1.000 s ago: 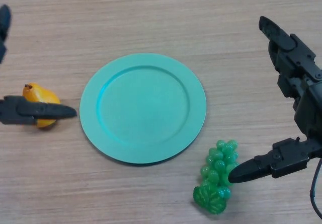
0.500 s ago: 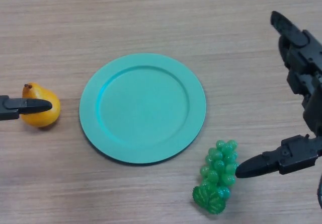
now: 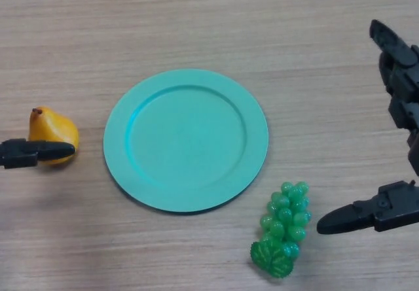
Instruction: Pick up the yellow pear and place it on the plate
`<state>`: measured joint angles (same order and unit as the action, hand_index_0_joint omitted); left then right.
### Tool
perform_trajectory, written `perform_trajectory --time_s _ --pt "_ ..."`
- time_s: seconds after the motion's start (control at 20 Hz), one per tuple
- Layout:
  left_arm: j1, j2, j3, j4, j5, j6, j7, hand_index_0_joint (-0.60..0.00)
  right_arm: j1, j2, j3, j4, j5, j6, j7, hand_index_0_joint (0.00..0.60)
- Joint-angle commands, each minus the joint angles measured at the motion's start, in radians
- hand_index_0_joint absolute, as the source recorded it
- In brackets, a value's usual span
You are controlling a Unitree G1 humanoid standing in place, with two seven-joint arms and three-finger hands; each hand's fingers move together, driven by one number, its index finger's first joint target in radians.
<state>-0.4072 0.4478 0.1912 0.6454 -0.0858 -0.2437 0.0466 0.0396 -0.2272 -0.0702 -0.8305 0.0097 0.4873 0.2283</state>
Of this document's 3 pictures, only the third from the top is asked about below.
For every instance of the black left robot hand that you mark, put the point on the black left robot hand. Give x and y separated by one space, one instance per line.
23 153

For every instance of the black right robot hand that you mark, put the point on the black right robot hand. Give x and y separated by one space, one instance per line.
399 75

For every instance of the yellow pear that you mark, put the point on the yellow pear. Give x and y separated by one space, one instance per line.
52 129

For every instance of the green round plate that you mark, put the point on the green round plate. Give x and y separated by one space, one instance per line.
186 140

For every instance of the green grape bunch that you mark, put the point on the green grape bunch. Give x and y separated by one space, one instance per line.
278 229

